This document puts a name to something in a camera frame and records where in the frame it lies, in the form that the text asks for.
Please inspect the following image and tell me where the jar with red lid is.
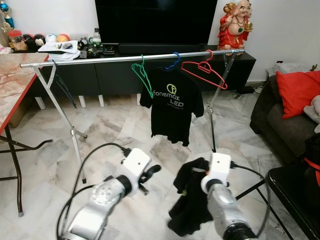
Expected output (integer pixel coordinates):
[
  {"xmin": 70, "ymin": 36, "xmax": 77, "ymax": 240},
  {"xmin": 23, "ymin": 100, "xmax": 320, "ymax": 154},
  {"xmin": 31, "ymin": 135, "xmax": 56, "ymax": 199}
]
[{"xmin": 9, "ymin": 30, "xmax": 24, "ymax": 51}]

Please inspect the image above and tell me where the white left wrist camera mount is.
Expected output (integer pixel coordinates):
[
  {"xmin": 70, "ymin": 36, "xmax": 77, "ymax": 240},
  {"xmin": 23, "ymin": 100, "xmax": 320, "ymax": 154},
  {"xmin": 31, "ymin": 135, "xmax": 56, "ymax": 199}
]
[{"xmin": 121, "ymin": 147, "xmax": 152, "ymax": 183}]

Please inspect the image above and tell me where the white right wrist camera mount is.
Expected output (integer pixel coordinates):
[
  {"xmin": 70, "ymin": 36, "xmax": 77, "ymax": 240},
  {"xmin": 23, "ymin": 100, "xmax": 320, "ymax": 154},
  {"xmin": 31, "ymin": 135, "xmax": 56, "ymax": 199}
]
[{"xmin": 201, "ymin": 152, "xmax": 232, "ymax": 193}]

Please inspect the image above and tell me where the red Buddha statue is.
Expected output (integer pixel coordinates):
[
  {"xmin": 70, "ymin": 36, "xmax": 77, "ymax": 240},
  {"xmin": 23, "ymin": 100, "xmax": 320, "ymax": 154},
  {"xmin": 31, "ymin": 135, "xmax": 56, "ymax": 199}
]
[{"xmin": 217, "ymin": 0, "xmax": 254, "ymax": 51}]

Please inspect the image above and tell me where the black fonemax T-shirt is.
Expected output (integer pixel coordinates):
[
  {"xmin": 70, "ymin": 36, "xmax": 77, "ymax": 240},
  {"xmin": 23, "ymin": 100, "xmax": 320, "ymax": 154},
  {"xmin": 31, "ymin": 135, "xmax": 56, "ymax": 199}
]
[
  {"xmin": 167, "ymin": 157, "xmax": 213, "ymax": 237},
  {"xmin": 139, "ymin": 67, "xmax": 206, "ymax": 147}
]

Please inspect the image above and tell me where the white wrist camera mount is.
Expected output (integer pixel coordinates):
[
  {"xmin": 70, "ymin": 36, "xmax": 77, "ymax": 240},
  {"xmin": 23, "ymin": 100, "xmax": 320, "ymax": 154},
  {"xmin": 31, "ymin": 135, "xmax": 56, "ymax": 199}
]
[
  {"xmin": 201, "ymin": 152, "xmax": 232, "ymax": 193},
  {"xmin": 121, "ymin": 147, "xmax": 152, "ymax": 183}
]

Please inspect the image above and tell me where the black plush toy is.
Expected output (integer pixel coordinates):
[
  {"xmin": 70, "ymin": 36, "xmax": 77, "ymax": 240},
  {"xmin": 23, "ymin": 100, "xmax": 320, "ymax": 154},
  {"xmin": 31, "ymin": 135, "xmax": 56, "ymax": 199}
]
[{"xmin": 22, "ymin": 33, "xmax": 47, "ymax": 52}]

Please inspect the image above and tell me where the black soundbar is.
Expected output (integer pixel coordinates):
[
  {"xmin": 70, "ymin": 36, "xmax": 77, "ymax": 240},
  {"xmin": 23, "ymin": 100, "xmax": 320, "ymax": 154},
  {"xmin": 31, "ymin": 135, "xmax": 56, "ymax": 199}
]
[{"xmin": 117, "ymin": 42, "xmax": 202, "ymax": 55}]

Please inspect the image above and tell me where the small bottle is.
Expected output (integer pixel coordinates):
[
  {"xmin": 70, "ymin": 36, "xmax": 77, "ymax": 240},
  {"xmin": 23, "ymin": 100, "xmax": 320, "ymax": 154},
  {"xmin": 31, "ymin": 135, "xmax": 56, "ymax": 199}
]
[{"xmin": 91, "ymin": 28, "xmax": 102, "ymax": 48}]

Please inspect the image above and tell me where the tall trophy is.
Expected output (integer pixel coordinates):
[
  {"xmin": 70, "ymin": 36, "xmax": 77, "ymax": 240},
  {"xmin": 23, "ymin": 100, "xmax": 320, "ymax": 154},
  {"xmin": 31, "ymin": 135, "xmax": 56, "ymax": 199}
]
[{"xmin": 0, "ymin": 0, "xmax": 16, "ymax": 31}]

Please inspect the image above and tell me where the marble pattern folding table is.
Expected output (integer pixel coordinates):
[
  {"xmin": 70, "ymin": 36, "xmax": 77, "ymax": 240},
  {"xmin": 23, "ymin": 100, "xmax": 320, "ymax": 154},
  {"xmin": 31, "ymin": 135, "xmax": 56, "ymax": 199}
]
[{"xmin": 0, "ymin": 50, "xmax": 53, "ymax": 217}]

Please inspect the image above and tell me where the large brown cardboard box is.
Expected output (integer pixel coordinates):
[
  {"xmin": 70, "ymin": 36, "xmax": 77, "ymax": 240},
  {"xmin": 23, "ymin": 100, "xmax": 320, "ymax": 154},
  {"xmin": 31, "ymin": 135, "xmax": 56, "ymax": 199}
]
[{"xmin": 10, "ymin": 97, "xmax": 36, "ymax": 128}]

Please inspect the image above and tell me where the blue hanger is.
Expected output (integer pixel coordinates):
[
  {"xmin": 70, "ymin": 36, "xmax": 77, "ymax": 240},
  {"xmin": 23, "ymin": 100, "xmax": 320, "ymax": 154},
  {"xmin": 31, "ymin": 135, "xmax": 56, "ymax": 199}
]
[{"xmin": 164, "ymin": 51, "xmax": 182, "ymax": 71}]

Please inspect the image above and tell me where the red cushion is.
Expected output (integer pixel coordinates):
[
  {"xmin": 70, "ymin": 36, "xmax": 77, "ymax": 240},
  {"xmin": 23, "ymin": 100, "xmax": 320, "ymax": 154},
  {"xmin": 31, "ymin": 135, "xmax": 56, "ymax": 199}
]
[{"xmin": 275, "ymin": 70, "xmax": 320, "ymax": 120}]

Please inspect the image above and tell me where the red plastic hanger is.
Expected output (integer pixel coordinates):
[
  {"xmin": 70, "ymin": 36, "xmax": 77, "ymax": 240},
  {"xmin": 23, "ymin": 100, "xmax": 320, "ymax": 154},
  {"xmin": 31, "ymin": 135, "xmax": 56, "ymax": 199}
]
[{"xmin": 181, "ymin": 50, "xmax": 229, "ymax": 91}]

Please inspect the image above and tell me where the dark brown fabric sofa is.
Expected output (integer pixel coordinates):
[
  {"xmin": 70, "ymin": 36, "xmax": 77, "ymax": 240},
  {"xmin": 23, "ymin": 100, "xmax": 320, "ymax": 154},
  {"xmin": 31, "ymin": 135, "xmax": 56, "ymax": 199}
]
[{"xmin": 250, "ymin": 75, "xmax": 320, "ymax": 163}]

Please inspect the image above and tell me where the white paper stack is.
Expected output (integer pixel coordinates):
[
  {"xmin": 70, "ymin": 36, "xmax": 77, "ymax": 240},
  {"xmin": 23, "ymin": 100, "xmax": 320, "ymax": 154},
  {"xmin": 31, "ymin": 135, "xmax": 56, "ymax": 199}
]
[{"xmin": 37, "ymin": 40, "xmax": 81, "ymax": 55}]

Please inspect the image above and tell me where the grey round plush toy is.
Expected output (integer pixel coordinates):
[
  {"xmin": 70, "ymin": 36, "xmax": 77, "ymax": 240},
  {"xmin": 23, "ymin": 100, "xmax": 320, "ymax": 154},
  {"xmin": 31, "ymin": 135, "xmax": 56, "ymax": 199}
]
[{"xmin": 303, "ymin": 95, "xmax": 320, "ymax": 126}]

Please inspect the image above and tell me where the black TV cabinet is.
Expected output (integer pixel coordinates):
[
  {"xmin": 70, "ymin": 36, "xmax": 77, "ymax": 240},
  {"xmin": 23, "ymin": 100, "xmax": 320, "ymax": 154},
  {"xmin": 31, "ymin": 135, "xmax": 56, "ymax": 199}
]
[{"xmin": 30, "ymin": 47, "xmax": 257, "ymax": 101}]

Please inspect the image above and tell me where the black television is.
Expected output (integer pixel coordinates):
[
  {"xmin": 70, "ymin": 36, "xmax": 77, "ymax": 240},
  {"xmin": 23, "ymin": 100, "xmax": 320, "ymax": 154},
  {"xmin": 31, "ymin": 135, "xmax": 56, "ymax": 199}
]
[{"xmin": 94, "ymin": 0, "xmax": 219, "ymax": 46}]

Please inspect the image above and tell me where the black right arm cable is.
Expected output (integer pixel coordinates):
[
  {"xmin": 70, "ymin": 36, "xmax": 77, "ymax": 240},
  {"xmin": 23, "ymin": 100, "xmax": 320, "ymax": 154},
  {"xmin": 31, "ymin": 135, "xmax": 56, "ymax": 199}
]
[{"xmin": 230, "ymin": 162, "xmax": 271, "ymax": 236}]

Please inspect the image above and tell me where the green plastic hanger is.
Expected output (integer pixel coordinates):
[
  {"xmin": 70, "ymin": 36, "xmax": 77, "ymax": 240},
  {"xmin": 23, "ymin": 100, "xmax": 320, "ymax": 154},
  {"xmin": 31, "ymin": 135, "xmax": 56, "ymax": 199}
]
[{"xmin": 131, "ymin": 55, "xmax": 155, "ymax": 99}]

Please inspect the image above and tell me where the white marble side table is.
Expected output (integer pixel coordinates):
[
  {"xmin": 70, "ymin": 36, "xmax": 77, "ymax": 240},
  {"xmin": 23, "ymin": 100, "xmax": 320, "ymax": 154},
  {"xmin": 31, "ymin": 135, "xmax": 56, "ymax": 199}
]
[{"xmin": 267, "ymin": 61, "xmax": 311, "ymax": 76}]

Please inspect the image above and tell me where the silver metal clothes rail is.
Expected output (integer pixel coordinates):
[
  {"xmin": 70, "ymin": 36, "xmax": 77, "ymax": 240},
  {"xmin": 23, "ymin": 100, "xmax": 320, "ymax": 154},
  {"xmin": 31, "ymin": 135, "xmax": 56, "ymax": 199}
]
[{"xmin": 20, "ymin": 48, "xmax": 246, "ymax": 184}]

